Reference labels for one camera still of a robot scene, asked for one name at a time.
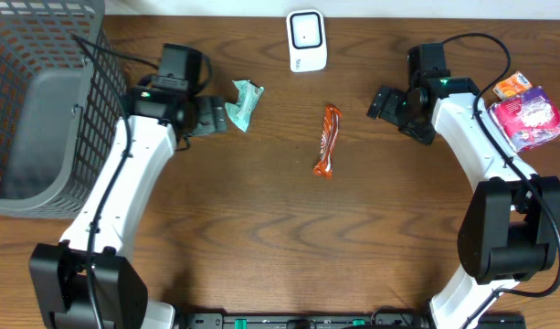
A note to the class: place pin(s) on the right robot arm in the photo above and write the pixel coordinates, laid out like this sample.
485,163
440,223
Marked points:
509,239

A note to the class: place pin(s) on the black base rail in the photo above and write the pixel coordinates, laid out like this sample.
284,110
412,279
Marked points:
244,321

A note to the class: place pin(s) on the white barcode scanner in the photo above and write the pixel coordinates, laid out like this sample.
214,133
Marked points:
306,40

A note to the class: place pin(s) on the pink purple snack bag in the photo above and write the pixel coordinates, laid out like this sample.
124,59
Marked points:
527,120

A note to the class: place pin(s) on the grey plastic mesh basket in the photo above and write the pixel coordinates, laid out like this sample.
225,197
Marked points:
58,112

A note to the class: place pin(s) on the red brown snack packet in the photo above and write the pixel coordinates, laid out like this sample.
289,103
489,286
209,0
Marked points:
330,131

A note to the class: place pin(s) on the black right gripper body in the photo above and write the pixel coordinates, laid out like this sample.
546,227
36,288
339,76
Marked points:
396,108

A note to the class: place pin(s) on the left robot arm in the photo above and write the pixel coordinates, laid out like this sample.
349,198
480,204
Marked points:
87,280

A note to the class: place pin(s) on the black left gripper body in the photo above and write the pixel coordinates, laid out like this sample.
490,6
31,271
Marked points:
202,115

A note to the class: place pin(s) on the orange tissue pack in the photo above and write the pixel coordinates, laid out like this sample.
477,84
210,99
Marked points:
515,85

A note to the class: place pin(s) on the teal green snack packet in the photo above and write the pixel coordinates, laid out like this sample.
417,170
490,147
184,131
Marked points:
248,98

